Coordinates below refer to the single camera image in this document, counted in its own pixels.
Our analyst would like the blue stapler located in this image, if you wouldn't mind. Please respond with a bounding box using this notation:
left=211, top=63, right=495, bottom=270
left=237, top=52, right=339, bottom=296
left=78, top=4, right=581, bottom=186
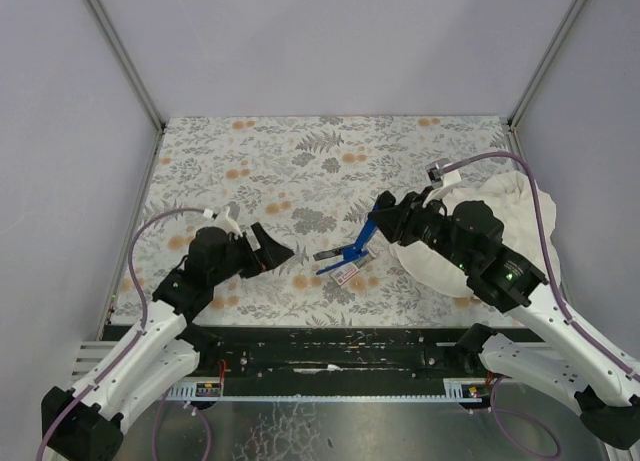
left=313, top=219, right=378, bottom=275

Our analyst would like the red white staple box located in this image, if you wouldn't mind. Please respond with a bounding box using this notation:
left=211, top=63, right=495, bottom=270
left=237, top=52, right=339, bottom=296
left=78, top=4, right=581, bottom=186
left=330, top=262, right=359, bottom=286

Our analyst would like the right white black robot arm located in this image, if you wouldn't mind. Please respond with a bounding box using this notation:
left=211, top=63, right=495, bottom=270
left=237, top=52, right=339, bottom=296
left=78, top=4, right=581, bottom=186
left=368, top=191, right=639, bottom=450

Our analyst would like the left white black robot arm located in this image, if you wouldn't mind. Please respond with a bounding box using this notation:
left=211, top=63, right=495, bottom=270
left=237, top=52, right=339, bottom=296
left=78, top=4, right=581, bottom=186
left=40, top=222, right=294, bottom=460

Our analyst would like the floral patterned table mat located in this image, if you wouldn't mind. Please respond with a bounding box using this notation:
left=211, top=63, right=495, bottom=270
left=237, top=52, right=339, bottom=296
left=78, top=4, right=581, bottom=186
left=107, top=116, right=556, bottom=327

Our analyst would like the white crumpled cloth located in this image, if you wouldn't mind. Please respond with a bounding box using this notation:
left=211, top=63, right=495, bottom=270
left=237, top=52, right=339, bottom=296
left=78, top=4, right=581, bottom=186
left=389, top=171, right=547, bottom=300

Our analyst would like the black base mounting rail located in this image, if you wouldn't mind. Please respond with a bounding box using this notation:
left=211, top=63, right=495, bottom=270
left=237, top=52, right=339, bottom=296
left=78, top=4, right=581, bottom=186
left=192, top=327, right=490, bottom=383

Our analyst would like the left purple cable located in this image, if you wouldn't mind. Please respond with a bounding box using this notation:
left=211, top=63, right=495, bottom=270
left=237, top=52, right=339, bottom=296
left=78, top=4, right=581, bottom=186
left=37, top=206, right=236, bottom=461

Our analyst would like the purple cable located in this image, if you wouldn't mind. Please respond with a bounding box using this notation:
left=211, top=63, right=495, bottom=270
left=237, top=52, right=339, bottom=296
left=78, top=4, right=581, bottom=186
left=424, top=151, right=640, bottom=460
left=37, top=206, right=236, bottom=461

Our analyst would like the white slotted cable duct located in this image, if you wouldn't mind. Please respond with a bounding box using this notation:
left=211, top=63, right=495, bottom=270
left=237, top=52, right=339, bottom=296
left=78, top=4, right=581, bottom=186
left=167, top=377, right=486, bottom=406

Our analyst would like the left aluminium extrusion rail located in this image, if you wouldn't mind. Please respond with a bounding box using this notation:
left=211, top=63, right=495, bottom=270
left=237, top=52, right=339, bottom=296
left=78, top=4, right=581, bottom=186
left=71, top=341, right=116, bottom=381

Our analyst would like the left aluminium frame post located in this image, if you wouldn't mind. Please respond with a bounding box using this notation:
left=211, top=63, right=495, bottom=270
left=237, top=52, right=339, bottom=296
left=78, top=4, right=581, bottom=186
left=83, top=0, right=166, bottom=132

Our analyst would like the aluminium frame post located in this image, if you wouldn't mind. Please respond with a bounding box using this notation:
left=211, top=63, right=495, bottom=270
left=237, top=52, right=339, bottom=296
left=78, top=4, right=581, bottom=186
left=506, top=0, right=591, bottom=133
left=83, top=0, right=166, bottom=132

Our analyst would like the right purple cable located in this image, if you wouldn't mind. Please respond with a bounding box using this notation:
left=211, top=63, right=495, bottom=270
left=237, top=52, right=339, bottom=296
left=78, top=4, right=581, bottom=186
left=424, top=151, right=640, bottom=460

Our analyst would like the right aluminium frame post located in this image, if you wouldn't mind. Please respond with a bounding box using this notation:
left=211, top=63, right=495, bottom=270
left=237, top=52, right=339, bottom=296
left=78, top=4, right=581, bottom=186
left=506, top=0, right=591, bottom=133

